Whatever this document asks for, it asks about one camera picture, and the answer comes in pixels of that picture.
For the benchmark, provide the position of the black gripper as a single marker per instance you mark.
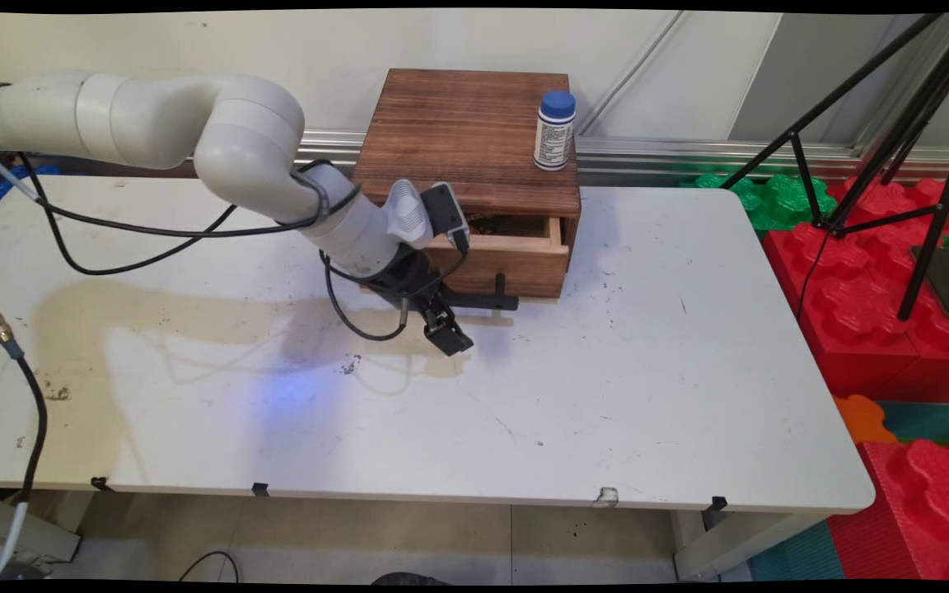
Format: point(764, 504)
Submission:
point(409, 280)

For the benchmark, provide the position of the wooden drawer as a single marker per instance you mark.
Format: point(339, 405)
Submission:
point(516, 255)

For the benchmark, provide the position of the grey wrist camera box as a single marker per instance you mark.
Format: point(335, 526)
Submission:
point(444, 212)

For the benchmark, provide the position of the black tripod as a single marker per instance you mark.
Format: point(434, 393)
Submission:
point(895, 140)

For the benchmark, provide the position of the dark flat phone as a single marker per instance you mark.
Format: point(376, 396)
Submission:
point(948, 284)

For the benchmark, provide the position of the orange foam piece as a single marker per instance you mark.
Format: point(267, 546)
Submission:
point(862, 420)

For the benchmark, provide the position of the aluminium wall rail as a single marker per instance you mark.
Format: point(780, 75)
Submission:
point(672, 156)

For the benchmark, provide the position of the white bottle blue cap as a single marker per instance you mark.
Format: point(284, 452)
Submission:
point(555, 132)

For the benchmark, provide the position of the large red foam block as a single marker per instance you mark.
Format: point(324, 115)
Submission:
point(862, 313)

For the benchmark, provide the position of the black table edge clip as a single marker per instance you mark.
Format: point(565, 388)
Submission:
point(260, 489)
point(717, 502)
point(100, 483)

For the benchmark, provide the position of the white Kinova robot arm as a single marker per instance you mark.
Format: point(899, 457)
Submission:
point(194, 132)

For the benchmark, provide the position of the teal foam mat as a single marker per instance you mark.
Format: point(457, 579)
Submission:
point(932, 422)
point(796, 556)

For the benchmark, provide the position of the brown wooden drawer cabinet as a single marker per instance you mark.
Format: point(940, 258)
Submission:
point(466, 132)

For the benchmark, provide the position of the blue foam block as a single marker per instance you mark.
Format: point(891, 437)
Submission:
point(25, 171)

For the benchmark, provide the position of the grey table leg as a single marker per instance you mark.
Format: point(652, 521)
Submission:
point(38, 535)
point(738, 543)

